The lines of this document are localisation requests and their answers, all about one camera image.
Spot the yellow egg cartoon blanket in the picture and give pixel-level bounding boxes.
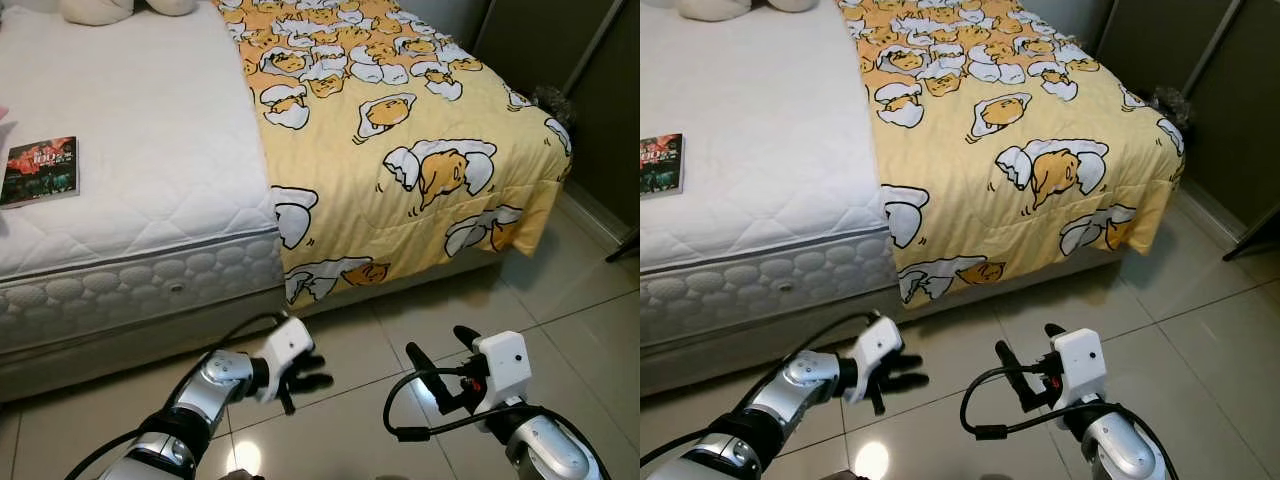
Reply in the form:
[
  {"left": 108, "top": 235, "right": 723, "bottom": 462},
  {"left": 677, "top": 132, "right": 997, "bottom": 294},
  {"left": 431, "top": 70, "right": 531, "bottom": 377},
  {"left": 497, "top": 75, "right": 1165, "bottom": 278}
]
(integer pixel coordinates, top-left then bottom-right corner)
[
  {"left": 213, "top": 0, "right": 573, "bottom": 306},
  {"left": 838, "top": 0, "right": 1186, "bottom": 306}
]

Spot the dark red-printed book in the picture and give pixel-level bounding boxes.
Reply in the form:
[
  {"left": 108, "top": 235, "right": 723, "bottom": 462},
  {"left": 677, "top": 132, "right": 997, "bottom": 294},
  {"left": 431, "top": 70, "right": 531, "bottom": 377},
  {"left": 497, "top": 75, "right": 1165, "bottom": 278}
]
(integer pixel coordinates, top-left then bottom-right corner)
[
  {"left": 0, "top": 136, "right": 81, "bottom": 209},
  {"left": 640, "top": 133, "right": 686, "bottom": 199}
]

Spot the dark fluffy object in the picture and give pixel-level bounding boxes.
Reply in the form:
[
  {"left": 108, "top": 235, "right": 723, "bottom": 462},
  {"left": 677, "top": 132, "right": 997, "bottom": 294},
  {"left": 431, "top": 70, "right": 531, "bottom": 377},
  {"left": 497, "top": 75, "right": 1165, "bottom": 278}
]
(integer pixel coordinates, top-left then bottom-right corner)
[
  {"left": 530, "top": 85, "right": 573, "bottom": 126},
  {"left": 1148, "top": 85, "right": 1191, "bottom": 126}
]

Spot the white quilted mattress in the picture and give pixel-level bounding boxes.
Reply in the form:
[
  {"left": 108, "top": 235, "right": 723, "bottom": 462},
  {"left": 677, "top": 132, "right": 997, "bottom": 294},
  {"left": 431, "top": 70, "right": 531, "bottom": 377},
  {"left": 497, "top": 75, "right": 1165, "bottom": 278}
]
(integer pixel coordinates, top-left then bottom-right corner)
[
  {"left": 640, "top": 0, "right": 901, "bottom": 346},
  {"left": 0, "top": 0, "right": 286, "bottom": 351}
]

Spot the dark wardrobe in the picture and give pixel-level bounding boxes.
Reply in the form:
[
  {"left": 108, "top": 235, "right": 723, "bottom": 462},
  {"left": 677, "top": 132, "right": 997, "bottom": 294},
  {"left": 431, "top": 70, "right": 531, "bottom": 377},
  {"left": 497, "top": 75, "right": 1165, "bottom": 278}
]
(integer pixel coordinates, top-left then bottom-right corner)
[
  {"left": 1095, "top": 0, "right": 1280, "bottom": 261},
  {"left": 470, "top": 0, "right": 641, "bottom": 263}
]

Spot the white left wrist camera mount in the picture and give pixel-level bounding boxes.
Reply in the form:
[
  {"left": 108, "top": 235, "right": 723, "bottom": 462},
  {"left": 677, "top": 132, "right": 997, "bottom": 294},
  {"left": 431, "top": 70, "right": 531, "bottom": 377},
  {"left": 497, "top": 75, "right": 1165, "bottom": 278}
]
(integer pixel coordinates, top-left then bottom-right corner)
[
  {"left": 262, "top": 317, "right": 316, "bottom": 401},
  {"left": 852, "top": 315, "right": 906, "bottom": 401}
]

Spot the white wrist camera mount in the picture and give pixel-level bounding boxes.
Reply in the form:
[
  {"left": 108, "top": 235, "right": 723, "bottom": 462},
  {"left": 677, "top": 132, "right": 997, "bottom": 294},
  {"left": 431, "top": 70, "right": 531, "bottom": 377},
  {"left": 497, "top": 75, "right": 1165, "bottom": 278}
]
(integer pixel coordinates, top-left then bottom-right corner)
[
  {"left": 852, "top": 315, "right": 906, "bottom": 401},
  {"left": 262, "top": 317, "right": 316, "bottom": 401},
  {"left": 1050, "top": 328, "right": 1108, "bottom": 411},
  {"left": 472, "top": 330, "right": 531, "bottom": 416}
]

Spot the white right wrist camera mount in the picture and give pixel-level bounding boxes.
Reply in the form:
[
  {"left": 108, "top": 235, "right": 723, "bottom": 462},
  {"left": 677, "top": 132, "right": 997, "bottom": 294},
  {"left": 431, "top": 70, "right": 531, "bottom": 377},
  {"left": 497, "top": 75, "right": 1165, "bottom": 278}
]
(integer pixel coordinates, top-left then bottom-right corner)
[
  {"left": 472, "top": 330, "right": 531, "bottom": 416},
  {"left": 1050, "top": 328, "right": 1108, "bottom": 411}
]

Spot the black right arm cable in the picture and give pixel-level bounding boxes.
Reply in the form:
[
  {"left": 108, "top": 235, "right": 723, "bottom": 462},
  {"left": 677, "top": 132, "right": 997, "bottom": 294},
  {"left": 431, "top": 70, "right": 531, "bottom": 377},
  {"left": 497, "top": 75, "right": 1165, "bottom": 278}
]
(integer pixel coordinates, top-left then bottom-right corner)
[
  {"left": 383, "top": 370, "right": 611, "bottom": 480},
  {"left": 960, "top": 365, "right": 1176, "bottom": 480}
]

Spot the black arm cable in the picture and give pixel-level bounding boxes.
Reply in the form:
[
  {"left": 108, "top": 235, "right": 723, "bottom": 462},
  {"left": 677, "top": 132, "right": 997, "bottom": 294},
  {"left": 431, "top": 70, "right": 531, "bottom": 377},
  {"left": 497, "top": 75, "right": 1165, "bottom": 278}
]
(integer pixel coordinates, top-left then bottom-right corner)
[
  {"left": 640, "top": 310, "right": 881, "bottom": 471},
  {"left": 383, "top": 370, "right": 611, "bottom": 480},
  {"left": 960, "top": 365, "right": 1176, "bottom": 480},
  {"left": 65, "top": 312, "right": 291, "bottom": 480}
]

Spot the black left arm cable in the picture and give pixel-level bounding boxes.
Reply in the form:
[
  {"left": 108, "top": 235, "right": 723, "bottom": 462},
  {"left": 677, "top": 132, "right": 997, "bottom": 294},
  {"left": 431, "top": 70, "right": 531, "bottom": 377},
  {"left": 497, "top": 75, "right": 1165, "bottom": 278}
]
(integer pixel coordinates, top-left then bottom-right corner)
[
  {"left": 640, "top": 310, "right": 881, "bottom": 471},
  {"left": 65, "top": 312, "right": 291, "bottom": 480}
]

